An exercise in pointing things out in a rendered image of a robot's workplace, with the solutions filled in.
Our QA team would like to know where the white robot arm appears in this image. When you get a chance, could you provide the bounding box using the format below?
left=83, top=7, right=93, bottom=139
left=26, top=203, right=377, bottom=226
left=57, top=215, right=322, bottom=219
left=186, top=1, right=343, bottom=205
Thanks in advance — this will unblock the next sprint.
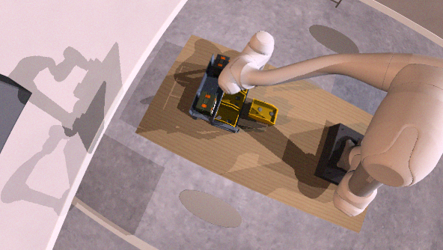
left=218, top=31, right=443, bottom=216

